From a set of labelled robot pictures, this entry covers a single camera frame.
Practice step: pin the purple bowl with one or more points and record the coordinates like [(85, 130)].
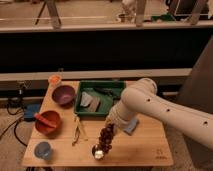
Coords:
[(63, 95)]

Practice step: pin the red spatula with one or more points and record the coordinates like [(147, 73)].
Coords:
[(44, 120)]

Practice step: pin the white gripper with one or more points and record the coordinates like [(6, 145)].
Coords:
[(116, 129)]

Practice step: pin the green plastic tray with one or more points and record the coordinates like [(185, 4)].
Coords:
[(106, 102)]

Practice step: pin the small metal cup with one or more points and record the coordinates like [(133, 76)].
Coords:
[(98, 152)]

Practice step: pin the blue sponge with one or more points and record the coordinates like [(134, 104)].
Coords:
[(131, 127)]

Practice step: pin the dark red grape bunch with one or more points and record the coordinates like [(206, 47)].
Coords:
[(105, 138)]

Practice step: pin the red bowl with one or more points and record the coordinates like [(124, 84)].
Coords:
[(52, 116)]

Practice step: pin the grey cloth piece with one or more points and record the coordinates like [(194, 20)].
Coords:
[(86, 99)]

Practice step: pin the blue plastic cup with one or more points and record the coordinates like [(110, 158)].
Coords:
[(43, 150)]

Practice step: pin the wooden folding table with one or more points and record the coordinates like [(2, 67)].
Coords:
[(148, 146)]

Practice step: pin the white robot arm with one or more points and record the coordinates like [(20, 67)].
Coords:
[(141, 97)]

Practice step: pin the small orange cup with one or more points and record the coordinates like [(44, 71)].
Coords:
[(54, 80)]

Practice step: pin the black handled utensil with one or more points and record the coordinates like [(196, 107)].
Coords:
[(107, 92)]

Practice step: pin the blue box on floor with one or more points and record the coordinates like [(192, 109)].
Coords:
[(30, 110)]

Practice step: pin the brown scrub pad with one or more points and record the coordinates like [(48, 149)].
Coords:
[(94, 104)]

